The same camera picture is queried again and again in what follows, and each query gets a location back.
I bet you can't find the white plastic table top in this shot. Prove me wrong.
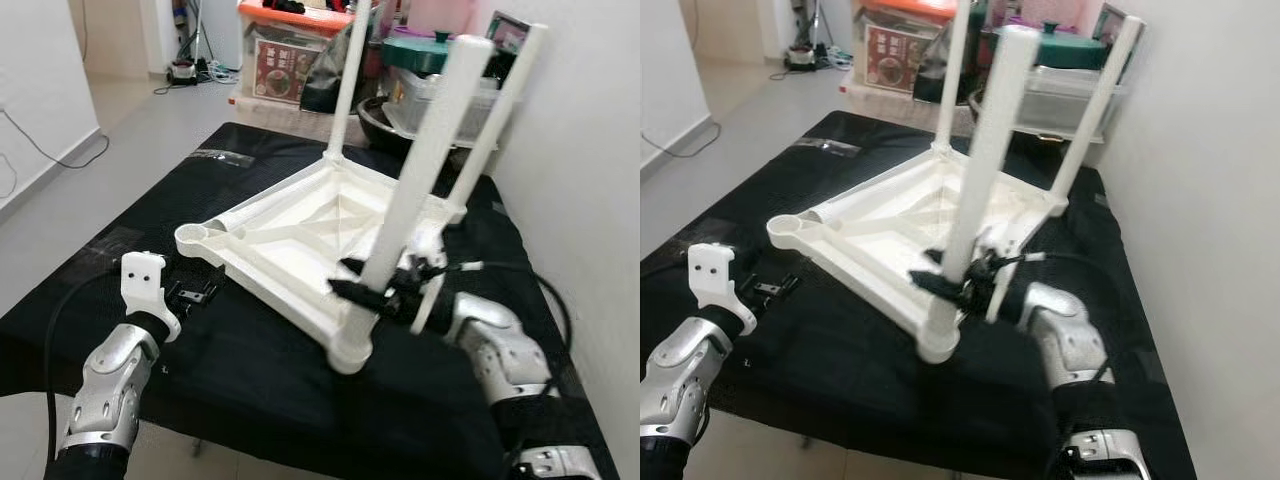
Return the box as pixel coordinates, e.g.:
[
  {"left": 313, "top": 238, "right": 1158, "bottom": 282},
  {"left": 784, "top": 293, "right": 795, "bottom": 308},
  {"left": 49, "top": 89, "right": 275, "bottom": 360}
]
[
  {"left": 175, "top": 155, "right": 471, "bottom": 376},
  {"left": 767, "top": 145, "right": 1069, "bottom": 366}
]

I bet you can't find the clear tape patch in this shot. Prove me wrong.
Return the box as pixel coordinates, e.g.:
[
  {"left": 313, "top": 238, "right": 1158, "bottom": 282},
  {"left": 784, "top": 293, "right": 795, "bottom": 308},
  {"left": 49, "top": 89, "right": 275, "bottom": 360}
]
[{"left": 85, "top": 225, "right": 151, "bottom": 261}]

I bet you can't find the black tablecloth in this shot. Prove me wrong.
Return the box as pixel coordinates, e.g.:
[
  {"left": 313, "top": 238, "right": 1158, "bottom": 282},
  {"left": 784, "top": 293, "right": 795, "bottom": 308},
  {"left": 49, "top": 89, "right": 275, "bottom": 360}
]
[
  {"left": 0, "top": 122, "right": 621, "bottom": 480},
  {"left": 640, "top": 110, "right": 1196, "bottom": 480}
]

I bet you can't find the black wok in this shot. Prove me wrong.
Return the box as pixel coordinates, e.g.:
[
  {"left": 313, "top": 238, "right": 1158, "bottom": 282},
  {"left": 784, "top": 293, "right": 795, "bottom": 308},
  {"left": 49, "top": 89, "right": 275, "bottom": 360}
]
[
  {"left": 355, "top": 98, "right": 421, "bottom": 151},
  {"left": 968, "top": 88, "right": 1021, "bottom": 141}
]

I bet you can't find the beige cloth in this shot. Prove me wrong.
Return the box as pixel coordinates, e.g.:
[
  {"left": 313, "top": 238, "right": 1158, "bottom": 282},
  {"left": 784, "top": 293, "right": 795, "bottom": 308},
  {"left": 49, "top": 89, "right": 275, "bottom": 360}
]
[
  {"left": 232, "top": 95, "right": 341, "bottom": 136},
  {"left": 840, "top": 85, "right": 951, "bottom": 126}
]

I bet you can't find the clear plastic storage box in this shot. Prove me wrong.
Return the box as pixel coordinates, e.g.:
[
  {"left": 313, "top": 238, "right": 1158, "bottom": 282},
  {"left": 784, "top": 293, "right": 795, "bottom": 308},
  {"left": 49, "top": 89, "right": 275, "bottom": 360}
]
[
  {"left": 1010, "top": 62, "right": 1126, "bottom": 141},
  {"left": 385, "top": 70, "right": 501, "bottom": 149}
]

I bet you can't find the orange lid storage box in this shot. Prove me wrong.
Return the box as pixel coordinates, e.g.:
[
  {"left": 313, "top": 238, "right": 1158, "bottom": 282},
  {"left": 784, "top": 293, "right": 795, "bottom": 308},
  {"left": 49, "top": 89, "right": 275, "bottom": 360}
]
[
  {"left": 855, "top": 0, "right": 951, "bottom": 96},
  {"left": 237, "top": 0, "right": 356, "bottom": 106}
]

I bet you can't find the green round pot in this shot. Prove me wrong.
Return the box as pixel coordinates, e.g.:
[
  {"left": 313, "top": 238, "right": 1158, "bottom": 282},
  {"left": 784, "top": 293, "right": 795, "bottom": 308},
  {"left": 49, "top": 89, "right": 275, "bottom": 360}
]
[
  {"left": 1000, "top": 22, "right": 1106, "bottom": 69},
  {"left": 382, "top": 32, "right": 471, "bottom": 73}
]

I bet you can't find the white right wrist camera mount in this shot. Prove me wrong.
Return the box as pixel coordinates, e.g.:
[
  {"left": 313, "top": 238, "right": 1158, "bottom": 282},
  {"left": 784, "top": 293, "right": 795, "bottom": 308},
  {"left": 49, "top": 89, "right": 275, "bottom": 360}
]
[
  {"left": 975, "top": 225, "right": 1031, "bottom": 326},
  {"left": 405, "top": 225, "right": 456, "bottom": 339}
]

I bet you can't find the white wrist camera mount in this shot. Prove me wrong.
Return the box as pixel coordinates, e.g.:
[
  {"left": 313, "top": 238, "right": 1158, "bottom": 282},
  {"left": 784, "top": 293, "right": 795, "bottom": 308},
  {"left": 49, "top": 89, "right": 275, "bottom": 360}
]
[
  {"left": 405, "top": 225, "right": 456, "bottom": 339},
  {"left": 688, "top": 243, "right": 758, "bottom": 336},
  {"left": 120, "top": 250, "right": 183, "bottom": 343},
  {"left": 975, "top": 225, "right": 1031, "bottom": 326}
]

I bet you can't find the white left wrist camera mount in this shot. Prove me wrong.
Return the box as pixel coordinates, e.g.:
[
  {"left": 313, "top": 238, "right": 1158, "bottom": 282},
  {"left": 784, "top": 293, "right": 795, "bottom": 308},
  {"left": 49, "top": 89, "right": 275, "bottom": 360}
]
[
  {"left": 688, "top": 243, "right": 758, "bottom": 336},
  {"left": 120, "top": 250, "right": 183, "bottom": 343}
]

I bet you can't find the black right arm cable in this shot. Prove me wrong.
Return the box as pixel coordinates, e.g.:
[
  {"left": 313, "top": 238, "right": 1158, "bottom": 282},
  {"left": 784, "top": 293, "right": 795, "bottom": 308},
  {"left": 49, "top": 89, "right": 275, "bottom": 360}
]
[
  {"left": 435, "top": 260, "right": 576, "bottom": 401},
  {"left": 1005, "top": 250, "right": 1121, "bottom": 401}
]

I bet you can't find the black wall cable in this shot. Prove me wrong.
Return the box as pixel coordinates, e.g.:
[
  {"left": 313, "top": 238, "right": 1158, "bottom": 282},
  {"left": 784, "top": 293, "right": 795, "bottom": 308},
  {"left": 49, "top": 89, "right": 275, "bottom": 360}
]
[
  {"left": 0, "top": 105, "right": 109, "bottom": 171},
  {"left": 640, "top": 115, "right": 723, "bottom": 161}
]

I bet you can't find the dark picture frame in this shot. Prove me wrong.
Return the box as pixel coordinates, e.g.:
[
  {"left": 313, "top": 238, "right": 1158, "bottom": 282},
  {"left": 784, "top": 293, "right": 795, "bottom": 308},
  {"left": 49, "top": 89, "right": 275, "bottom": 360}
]
[
  {"left": 485, "top": 10, "right": 531, "bottom": 56},
  {"left": 1095, "top": 3, "right": 1141, "bottom": 51}
]

